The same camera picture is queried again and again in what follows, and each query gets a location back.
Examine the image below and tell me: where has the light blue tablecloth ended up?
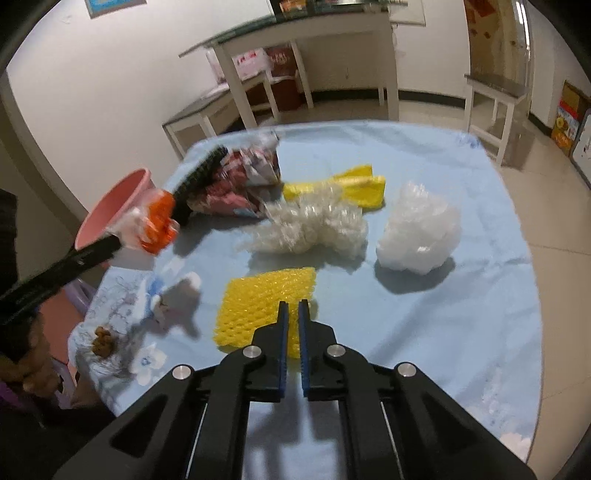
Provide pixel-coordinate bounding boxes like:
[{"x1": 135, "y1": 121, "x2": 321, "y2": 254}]
[{"x1": 68, "y1": 119, "x2": 543, "y2": 480}]

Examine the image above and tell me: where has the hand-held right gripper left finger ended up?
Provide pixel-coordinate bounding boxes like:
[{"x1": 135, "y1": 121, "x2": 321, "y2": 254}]
[{"x1": 53, "y1": 301, "x2": 289, "y2": 480}]

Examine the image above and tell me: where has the white dark-top bench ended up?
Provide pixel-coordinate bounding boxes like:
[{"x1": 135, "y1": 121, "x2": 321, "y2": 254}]
[{"x1": 161, "y1": 69, "x2": 282, "y2": 160}]

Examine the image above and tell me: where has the orange white wrapper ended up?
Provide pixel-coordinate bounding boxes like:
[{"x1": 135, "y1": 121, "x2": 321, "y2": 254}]
[{"x1": 121, "y1": 189, "x2": 181, "y2": 256}]

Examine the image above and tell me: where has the crumpled clear plastic wrap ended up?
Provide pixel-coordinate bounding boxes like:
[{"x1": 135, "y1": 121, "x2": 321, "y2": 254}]
[{"x1": 238, "y1": 182, "x2": 370, "y2": 259}]

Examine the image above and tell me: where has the printed clear plastic bag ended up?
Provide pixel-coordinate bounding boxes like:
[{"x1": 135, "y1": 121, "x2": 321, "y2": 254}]
[{"x1": 205, "y1": 46, "x2": 271, "y2": 86}]

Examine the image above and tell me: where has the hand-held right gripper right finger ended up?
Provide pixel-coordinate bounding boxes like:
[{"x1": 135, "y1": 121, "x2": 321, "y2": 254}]
[{"x1": 298, "y1": 300, "x2": 539, "y2": 480}]

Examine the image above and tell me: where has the yellow foam fruit net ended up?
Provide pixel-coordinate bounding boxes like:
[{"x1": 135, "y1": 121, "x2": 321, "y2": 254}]
[{"x1": 213, "y1": 267, "x2": 318, "y2": 360}]

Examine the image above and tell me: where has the person's dark clothing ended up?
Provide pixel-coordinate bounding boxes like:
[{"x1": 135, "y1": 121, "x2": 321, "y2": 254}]
[{"x1": 0, "y1": 388, "x2": 116, "y2": 480}]

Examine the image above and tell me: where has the children's drawing board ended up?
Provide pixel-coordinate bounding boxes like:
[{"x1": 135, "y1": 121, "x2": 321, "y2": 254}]
[{"x1": 570, "y1": 108, "x2": 591, "y2": 190}]

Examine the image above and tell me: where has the pink plastic bin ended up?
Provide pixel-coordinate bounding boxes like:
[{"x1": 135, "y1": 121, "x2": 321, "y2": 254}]
[{"x1": 75, "y1": 168, "x2": 155, "y2": 252}]

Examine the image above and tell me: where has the colourful fruit carton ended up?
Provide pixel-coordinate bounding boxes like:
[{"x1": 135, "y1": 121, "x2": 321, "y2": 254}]
[{"x1": 550, "y1": 79, "x2": 591, "y2": 158}]

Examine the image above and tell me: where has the black brush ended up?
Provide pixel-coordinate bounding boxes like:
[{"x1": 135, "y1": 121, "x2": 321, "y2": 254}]
[{"x1": 172, "y1": 144, "x2": 229, "y2": 227}]

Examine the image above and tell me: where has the yellow plastic bag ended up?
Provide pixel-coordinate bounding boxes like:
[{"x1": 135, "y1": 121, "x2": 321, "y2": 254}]
[{"x1": 283, "y1": 163, "x2": 387, "y2": 210}]

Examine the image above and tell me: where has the small white side table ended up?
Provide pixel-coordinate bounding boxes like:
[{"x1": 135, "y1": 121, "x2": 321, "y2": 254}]
[{"x1": 463, "y1": 73, "x2": 529, "y2": 167}]

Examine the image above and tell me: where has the wall poster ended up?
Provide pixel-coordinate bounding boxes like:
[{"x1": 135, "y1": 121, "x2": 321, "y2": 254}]
[{"x1": 85, "y1": 0, "x2": 148, "y2": 19}]

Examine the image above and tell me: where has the crumpled red white wrapper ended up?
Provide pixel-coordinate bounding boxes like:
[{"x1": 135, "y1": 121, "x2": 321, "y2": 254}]
[{"x1": 191, "y1": 131, "x2": 283, "y2": 220}]

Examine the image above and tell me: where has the brown food scrap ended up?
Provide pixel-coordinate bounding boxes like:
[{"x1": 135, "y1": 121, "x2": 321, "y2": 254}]
[{"x1": 92, "y1": 325, "x2": 116, "y2": 358}]

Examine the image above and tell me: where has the white glass-top table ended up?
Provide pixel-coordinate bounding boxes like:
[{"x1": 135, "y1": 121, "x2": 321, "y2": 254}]
[{"x1": 179, "y1": 0, "x2": 400, "y2": 130}]

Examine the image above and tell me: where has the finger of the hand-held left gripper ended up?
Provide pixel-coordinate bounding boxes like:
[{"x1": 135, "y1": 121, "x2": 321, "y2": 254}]
[{"x1": 0, "y1": 233, "x2": 125, "y2": 324}]

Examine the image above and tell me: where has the person's left hand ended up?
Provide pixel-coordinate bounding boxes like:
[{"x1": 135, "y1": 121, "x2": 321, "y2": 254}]
[{"x1": 0, "y1": 318, "x2": 63, "y2": 400}]

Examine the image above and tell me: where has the crumpled white plastic bag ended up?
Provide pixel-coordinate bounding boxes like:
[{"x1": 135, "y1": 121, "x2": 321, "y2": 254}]
[{"x1": 375, "y1": 181, "x2": 462, "y2": 277}]

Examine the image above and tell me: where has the red paper bag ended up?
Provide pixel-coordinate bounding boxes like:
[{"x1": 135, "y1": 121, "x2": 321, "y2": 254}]
[{"x1": 263, "y1": 44, "x2": 305, "y2": 112}]

